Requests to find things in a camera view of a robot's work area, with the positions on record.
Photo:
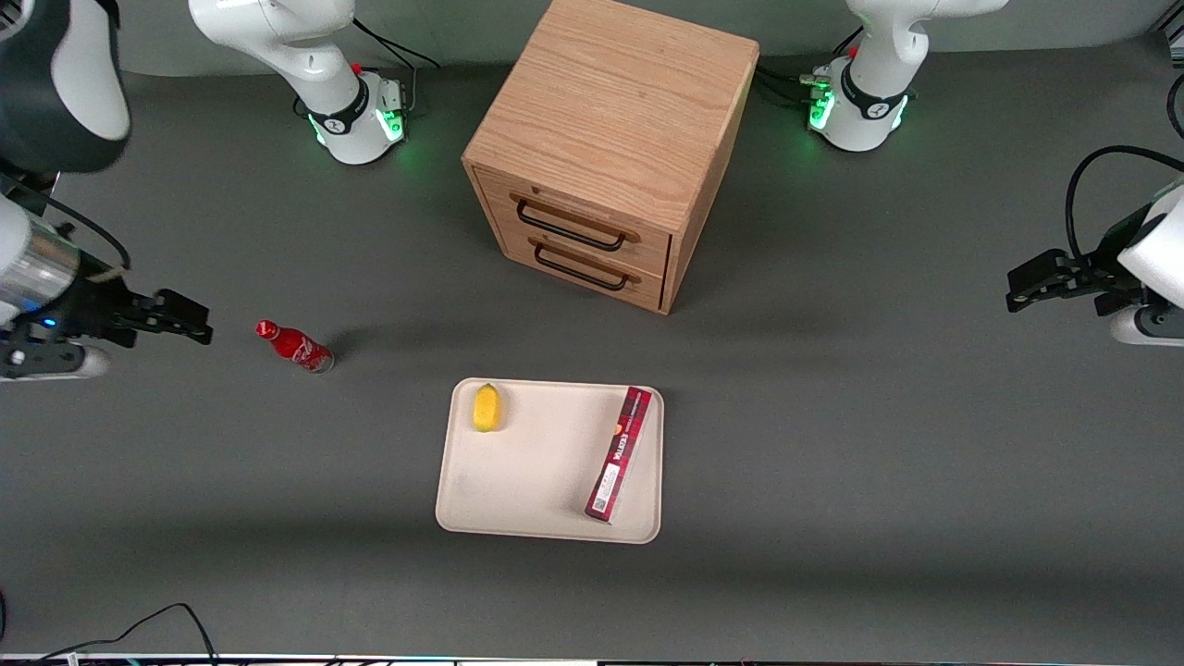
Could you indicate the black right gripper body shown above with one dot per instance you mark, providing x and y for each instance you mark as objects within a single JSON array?
[{"x": 91, "y": 305}]

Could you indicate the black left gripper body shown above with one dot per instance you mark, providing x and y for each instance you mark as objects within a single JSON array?
[{"x": 1103, "y": 270}]

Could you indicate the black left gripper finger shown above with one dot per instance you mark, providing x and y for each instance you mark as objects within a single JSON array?
[
  {"x": 1031, "y": 298},
  {"x": 1041, "y": 270}
]

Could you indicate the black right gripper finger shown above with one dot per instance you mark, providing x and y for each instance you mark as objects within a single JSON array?
[
  {"x": 176, "y": 329},
  {"x": 183, "y": 303}
]

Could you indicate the red coke bottle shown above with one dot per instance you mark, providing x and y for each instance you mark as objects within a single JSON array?
[{"x": 298, "y": 348}]

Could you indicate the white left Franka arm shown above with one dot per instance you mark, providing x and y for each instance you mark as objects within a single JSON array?
[{"x": 879, "y": 55}]

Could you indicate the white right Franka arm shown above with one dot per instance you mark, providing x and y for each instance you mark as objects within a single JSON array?
[{"x": 296, "y": 42}]

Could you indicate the cream plastic tray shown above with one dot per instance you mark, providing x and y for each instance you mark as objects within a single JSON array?
[{"x": 536, "y": 472}]

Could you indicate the yellow lemon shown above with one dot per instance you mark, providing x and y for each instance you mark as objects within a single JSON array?
[{"x": 487, "y": 408}]

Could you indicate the wooden drawer front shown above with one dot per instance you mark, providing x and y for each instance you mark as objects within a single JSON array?
[
  {"x": 647, "y": 248},
  {"x": 518, "y": 248}
]

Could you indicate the red tartan cookie box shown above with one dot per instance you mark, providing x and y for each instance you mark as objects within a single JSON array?
[{"x": 620, "y": 455}]

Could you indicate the oak wooden drawer cabinet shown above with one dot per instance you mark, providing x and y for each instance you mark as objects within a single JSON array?
[{"x": 610, "y": 102}]

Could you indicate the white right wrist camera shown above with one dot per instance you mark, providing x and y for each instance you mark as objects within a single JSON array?
[{"x": 65, "y": 363}]

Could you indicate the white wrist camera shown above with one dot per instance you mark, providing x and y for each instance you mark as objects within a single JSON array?
[
  {"x": 1152, "y": 326},
  {"x": 65, "y": 363}
]

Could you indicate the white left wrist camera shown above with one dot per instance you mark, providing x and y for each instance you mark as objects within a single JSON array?
[{"x": 1152, "y": 326}]

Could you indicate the aluminium frame profile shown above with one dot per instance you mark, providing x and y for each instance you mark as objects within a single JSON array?
[{"x": 1170, "y": 18}]

